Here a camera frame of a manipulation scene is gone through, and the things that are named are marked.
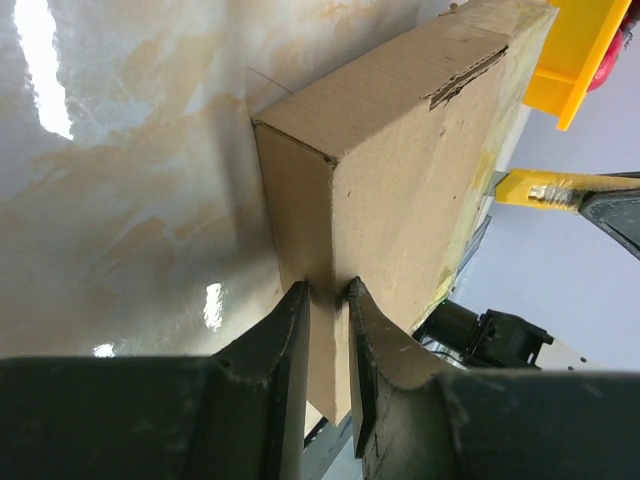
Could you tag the red apple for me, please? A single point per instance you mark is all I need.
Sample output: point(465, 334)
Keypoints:
point(608, 62)

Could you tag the yellow plastic tray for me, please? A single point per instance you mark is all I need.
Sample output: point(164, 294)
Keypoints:
point(572, 52)

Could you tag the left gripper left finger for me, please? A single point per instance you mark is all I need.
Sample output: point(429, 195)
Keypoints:
point(236, 414)

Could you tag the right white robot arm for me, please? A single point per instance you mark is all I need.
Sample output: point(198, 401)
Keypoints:
point(497, 339)

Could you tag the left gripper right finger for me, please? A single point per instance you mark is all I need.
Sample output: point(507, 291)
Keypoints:
point(415, 416)

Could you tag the brown cardboard express box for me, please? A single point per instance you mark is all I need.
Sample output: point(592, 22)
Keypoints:
point(377, 170)

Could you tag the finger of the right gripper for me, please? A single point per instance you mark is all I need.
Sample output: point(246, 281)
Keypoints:
point(610, 202)

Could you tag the yellow utility knife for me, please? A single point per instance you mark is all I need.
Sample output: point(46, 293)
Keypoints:
point(541, 189)

